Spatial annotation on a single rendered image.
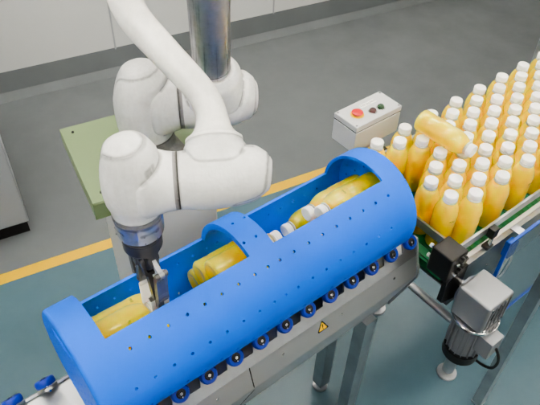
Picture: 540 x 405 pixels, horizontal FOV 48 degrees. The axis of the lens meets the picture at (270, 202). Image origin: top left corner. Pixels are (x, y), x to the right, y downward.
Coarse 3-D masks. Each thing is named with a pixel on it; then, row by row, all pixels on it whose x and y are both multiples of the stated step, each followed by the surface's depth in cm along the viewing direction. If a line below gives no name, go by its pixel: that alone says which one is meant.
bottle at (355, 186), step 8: (360, 176) 158; (368, 176) 156; (376, 176) 157; (344, 184) 156; (352, 184) 154; (360, 184) 154; (368, 184) 155; (336, 192) 152; (344, 192) 152; (352, 192) 152; (360, 192) 153; (328, 200) 151; (336, 200) 151; (344, 200) 151; (328, 208) 150
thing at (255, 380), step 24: (408, 264) 173; (384, 288) 170; (336, 312) 160; (360, 312) 167; (312, 336) 157; (336, 336) 178; (264, 360) 149; (288, 360) 155; (72, 384) 140; (192, 384) 141; (240, 384) 147; (264, 384) 159
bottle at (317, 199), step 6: (354, 174) 164; (342, 180) 163; (348, 180) 162; (330, 186) 161; (336, 186) 160; (324, 192) 159; (312, 198) 160; (318, 198) 157; (312, 204) 157; (318, 204) 157
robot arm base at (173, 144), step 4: (172, 136) 176; (176, 136) 182; (168, 140) 174; (172, 140) 176; (176, 140) 179; (164, 144) 173; (168, 144) 175; (172, 144) 177; (176, 144) 178; (180, 144) 179; (184, 144) 179; (160, 148) 173; (164, 148) 174; (168, 148) 175; (172, 148) 177; (176, 148) 177; (180, 148) 178
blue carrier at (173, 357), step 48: (288, 192) 161; (384, 192) 148; (240, 240) 132; (288, 240) 135; (336, 240) 140; (384, 240) 149; (192, 288) 152; (240, 288) 127; (288, 288) 134; (96, 336) 115; (144, 336) 117; (192, 336) 122; (240, 336) 130; (96, 384) 112; (144, 384) 118
